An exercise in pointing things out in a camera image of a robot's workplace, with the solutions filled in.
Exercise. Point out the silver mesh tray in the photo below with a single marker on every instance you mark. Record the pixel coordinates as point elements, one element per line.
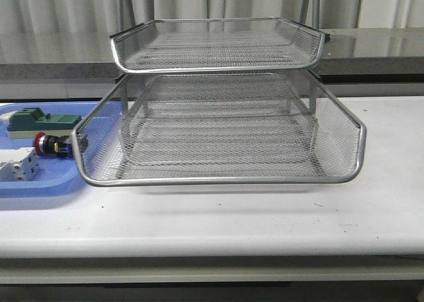
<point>338,151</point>
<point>212,45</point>
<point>219,147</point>

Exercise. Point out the grey stone counter ledge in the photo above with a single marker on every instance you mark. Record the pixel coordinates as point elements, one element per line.
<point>353,55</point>

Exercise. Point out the green and beige switch block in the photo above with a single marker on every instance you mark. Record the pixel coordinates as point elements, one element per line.
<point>29,121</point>

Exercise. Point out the red emergency stop push button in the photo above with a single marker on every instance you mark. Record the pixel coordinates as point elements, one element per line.
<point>60,146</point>

